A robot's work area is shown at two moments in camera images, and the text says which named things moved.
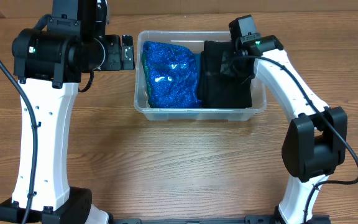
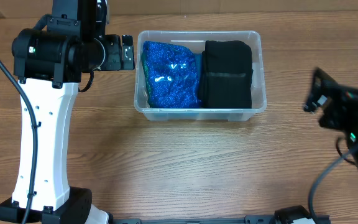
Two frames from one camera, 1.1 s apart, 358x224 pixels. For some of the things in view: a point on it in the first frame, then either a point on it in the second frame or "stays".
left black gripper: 112,43 stays
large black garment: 219,90 stays
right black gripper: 224,68 → 339,98
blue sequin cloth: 169,76 stays
